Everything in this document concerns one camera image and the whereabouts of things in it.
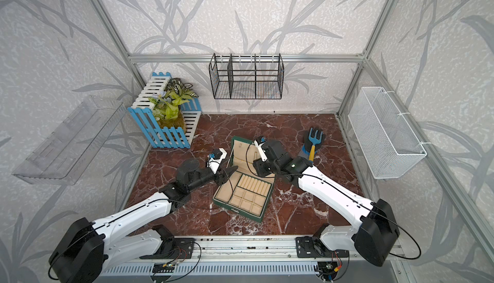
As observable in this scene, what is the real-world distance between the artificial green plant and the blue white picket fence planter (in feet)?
0.04

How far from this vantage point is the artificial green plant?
0.90 metres

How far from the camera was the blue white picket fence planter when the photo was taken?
2.90 feet
